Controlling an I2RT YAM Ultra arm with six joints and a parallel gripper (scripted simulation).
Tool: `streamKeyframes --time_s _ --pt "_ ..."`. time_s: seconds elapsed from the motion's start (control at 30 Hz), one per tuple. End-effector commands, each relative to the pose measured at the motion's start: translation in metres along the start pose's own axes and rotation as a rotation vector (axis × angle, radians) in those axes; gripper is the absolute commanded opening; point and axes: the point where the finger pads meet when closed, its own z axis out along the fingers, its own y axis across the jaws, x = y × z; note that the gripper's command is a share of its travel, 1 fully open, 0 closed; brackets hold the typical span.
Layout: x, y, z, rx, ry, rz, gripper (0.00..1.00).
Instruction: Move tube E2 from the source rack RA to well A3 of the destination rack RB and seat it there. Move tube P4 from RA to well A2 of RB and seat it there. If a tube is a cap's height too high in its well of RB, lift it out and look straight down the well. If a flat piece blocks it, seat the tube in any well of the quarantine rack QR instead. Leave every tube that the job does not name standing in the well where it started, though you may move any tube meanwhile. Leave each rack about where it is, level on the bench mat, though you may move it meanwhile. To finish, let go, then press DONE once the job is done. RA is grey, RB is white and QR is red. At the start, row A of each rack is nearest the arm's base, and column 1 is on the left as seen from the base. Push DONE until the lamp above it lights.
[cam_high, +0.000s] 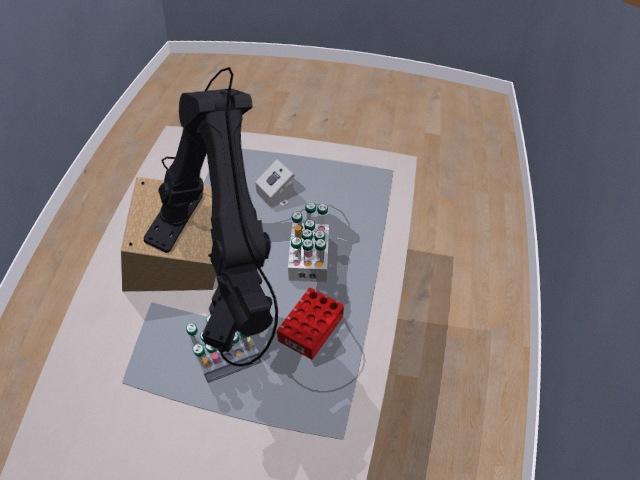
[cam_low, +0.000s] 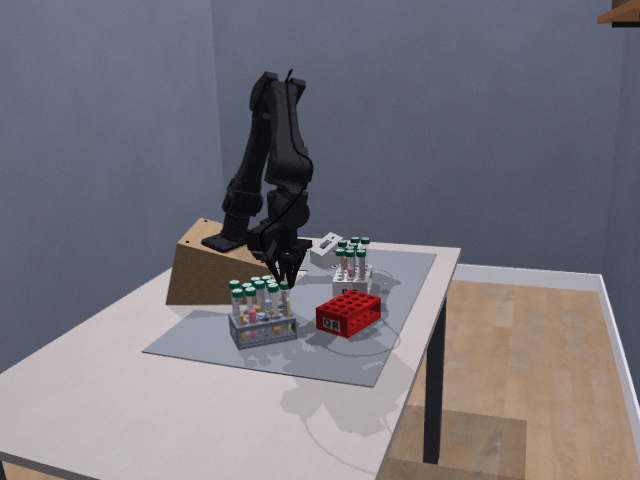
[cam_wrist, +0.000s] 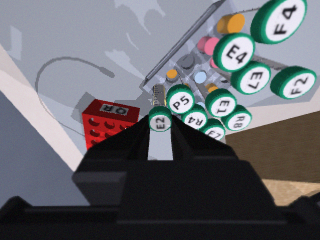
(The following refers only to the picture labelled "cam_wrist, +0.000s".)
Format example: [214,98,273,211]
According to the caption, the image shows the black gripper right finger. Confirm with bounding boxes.
[170,114,239,160]

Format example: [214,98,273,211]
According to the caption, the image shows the grey tube rack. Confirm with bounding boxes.
[143,0,238,103]

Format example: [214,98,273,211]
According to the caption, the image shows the grey bench mat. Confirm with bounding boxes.
[0,0,320,157]

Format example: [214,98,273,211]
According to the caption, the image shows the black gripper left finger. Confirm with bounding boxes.
[81,115,150,161]

